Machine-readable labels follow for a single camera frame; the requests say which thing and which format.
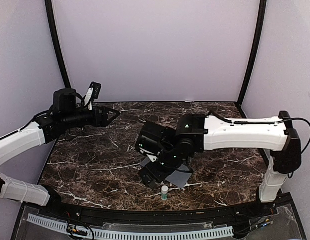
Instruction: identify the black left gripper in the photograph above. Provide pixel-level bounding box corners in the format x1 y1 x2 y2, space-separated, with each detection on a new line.
62 104 120 129

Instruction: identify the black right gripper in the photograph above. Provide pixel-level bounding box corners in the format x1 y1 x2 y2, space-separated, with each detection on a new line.
138 146 183 189

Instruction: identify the green white glue stick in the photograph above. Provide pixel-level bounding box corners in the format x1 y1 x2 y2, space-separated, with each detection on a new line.
161 185 169 201

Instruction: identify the blue-grey envelope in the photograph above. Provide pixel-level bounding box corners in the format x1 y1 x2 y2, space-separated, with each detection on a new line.
140 157 193 189

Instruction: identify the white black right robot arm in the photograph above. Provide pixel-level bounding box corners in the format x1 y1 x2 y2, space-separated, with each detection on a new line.
135 111 306 217

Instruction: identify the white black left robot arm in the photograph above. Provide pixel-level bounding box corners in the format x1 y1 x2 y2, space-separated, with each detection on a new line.
0 82 120 218

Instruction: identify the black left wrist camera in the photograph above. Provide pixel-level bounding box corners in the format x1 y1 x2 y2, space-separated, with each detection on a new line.
89 82 102 100

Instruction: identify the white slotted cable duct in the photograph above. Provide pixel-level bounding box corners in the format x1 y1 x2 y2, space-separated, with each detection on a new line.
26 214 233 240

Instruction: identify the black front table rail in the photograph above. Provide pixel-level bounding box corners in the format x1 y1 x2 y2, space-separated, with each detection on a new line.
40 202 277 226

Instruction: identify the black left frame post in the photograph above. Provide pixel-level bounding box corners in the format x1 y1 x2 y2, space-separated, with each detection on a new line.
44 0 72 89

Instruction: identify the black frame post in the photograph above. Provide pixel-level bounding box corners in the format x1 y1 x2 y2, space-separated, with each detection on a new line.
236 0 267 108
44 0 72 89

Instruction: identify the black right frame post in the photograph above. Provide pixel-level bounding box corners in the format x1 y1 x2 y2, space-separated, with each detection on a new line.
236 0 267 108

